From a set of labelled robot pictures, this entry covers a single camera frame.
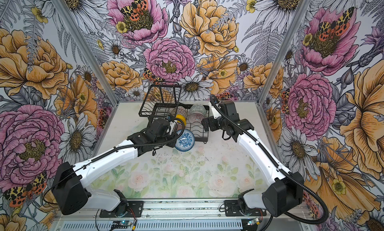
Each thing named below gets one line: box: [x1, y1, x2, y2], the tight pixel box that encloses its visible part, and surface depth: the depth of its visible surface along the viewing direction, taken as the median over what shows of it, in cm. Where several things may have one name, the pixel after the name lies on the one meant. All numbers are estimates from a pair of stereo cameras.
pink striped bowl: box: [188, 112, 205, 124], surface depth 110 cm
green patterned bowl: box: [189, 104, 207, 114], surface depth 114 cm
